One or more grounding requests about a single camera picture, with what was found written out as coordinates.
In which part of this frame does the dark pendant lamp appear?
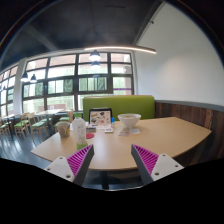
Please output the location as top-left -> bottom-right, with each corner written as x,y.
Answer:
89,50 -> 101,61

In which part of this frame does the small card on table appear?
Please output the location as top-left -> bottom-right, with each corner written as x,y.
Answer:
104,128 -> 113,133

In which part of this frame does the beige paper cup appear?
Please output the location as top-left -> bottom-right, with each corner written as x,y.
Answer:
56,122 -> 70,138

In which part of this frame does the small blue bottle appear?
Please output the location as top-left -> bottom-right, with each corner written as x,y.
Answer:
111,117 -> 115,127

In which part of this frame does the wooden chair green seat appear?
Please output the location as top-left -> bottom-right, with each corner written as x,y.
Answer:
27,113 -> 47,140

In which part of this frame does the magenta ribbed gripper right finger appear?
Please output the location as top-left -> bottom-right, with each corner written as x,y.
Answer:
131,145 -> 183,185

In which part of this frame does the long linear ceiling light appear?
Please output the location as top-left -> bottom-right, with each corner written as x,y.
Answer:
84,46 -> 157,54

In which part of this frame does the large grid window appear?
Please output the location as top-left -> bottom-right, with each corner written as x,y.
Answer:
0,52 -> 133,117

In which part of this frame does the red round coaster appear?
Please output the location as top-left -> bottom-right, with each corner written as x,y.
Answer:
86,133 -> 95,139

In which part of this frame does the green upholstered bench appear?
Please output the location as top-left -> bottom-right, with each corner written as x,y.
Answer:
83,95 -> 155,121

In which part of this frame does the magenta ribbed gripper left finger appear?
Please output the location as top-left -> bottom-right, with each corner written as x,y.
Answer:
45,145 -> 94,186

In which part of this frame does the white ceramic bowl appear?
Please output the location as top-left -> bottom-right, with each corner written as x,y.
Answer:
118,114 -> 141,128

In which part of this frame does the standing menu sign board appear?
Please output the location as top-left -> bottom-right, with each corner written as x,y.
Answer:
89,108 -> 112,127

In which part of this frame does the white plastic water bottle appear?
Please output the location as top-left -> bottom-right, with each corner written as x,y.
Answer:
72,117 -> 87,150

